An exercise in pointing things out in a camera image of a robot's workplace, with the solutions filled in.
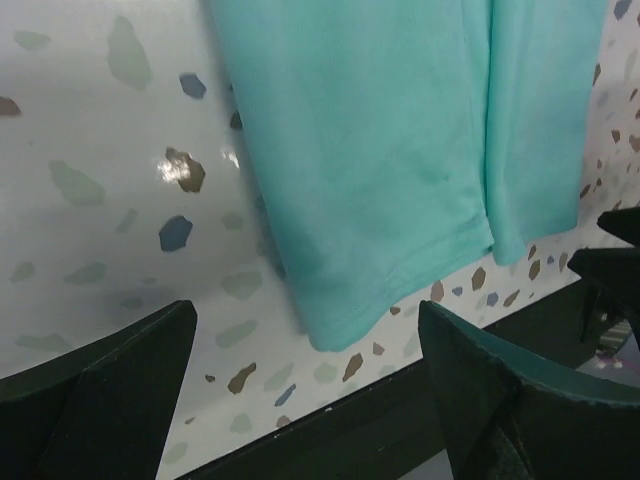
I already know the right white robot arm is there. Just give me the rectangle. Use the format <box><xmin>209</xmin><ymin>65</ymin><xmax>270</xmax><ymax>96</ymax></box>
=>
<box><xmin>568</xmin><ymin>207</ymin><xmax>639</xmax><ymax>342</ymax></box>

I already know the teal t-shirt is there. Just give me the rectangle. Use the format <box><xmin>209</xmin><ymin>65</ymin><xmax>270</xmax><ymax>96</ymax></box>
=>
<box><xmin>210</xmin><ymin>1</ymin><xmax>607</xmax><ymax>352</ymax></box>

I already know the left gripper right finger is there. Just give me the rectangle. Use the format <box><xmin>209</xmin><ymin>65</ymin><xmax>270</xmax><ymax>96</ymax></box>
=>
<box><xmin>418</xmin><ymin>301</ymin><xmax>639</xmax><ymax>479</ymax></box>

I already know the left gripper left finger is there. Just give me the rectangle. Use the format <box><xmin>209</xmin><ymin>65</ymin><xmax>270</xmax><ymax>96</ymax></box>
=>
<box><xmin>1</xmin><ymin>300</ymin><xmax>197</xmax><ymax>479</ymax></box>

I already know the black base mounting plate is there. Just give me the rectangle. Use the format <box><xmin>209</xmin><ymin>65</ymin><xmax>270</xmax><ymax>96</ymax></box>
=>
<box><xmin>191</xmin><ymin>281</ymin><xmax>595</xmax><ymax>479</ymax></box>

